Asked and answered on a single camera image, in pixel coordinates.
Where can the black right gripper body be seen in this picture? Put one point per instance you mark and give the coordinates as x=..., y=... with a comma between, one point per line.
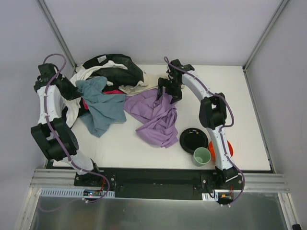
x=171, y=86

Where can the black mesh cloth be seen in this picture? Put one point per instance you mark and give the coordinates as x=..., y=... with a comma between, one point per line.
x=103, y=59

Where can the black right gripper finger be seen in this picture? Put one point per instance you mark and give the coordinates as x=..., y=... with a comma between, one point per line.
x=161, y=84
x=176, y=97

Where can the beige folded cloth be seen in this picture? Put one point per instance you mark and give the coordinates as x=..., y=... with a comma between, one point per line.
x=149, y=82

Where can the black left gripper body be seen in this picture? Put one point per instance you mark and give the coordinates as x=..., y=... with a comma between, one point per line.
x=69, y=89

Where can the white cloth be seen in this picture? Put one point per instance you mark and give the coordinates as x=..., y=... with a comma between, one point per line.
x=81, y=75

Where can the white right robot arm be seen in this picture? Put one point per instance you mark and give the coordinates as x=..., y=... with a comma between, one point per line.
x=215, y=114

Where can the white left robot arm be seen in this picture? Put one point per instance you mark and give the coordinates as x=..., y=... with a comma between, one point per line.
x=53, y=136

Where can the lilac cloth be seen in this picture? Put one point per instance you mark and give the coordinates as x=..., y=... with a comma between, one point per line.
x=158, y=117

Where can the aluminium front rail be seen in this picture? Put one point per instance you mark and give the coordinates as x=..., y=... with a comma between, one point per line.
x=254, y=182

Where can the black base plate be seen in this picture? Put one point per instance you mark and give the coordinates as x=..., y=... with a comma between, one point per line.
x=158, y=183

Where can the blue-grey cloth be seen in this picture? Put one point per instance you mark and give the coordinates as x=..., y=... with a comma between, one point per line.
x=104, y=109

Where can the orange bowl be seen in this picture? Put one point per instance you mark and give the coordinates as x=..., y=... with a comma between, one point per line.
x=211, y=150

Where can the left aluminium frame post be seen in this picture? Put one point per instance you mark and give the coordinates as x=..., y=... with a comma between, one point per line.
x=56, y=32

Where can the aluminium frame post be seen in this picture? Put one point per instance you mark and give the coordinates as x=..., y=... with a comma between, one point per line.
x=56, y=32
x=276, y=15

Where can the magenta cloth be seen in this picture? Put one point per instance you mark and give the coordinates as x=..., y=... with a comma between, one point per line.
x=105, y=92

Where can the pale green cup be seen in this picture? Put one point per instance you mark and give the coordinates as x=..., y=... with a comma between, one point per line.
x=201, y=156

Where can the cream black tote bag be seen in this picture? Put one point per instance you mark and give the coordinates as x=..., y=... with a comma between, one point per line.
x=120, y=76

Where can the right aluminium frame post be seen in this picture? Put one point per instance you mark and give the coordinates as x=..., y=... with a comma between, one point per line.
x=276, y=15

